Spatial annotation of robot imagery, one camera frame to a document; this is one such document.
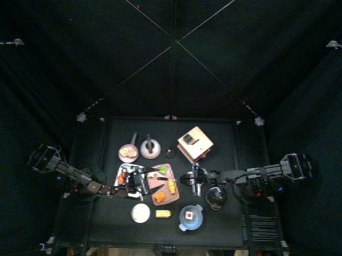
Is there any yellow toy corn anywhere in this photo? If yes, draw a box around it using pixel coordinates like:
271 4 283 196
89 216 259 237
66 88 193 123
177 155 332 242
166 179 178 196

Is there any black paring knife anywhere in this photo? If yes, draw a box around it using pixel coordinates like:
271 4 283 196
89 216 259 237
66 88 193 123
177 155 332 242
148 176 169 196

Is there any white tray with toy food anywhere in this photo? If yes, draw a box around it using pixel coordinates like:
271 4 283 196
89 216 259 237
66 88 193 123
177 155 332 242
113 162 148 201

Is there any black toy kettle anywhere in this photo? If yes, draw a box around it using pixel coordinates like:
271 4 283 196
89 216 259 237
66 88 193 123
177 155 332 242
204 185 228 211

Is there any white round plate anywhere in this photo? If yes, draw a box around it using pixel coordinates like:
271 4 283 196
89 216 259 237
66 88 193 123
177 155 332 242
129 202 152 224

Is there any pink frying pan with eggs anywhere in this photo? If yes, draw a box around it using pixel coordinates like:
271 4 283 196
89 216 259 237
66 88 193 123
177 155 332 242
117 132 140 164

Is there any orange toy food piece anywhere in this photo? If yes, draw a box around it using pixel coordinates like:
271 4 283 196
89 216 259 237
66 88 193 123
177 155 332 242
152 191 168 205

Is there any thin diagonal frame cord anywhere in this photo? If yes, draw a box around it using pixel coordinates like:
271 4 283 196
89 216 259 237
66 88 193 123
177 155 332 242
124 0 259 118
81 0 237 114

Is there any blue pot with handles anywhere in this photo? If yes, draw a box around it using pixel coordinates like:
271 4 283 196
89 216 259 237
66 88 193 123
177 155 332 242
177 203 205 232

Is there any pink cutting board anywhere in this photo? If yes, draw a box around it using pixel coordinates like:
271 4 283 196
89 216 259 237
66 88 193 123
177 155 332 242
145 162 181 207

